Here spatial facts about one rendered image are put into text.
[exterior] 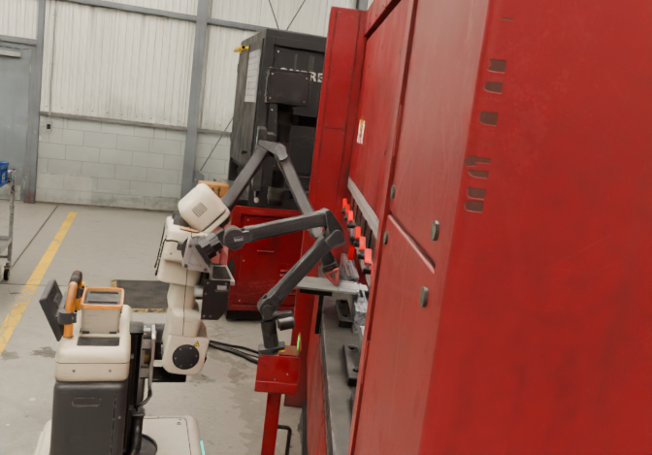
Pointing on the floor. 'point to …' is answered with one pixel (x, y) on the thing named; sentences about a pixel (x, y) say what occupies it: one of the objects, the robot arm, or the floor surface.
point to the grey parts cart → (9, 225)
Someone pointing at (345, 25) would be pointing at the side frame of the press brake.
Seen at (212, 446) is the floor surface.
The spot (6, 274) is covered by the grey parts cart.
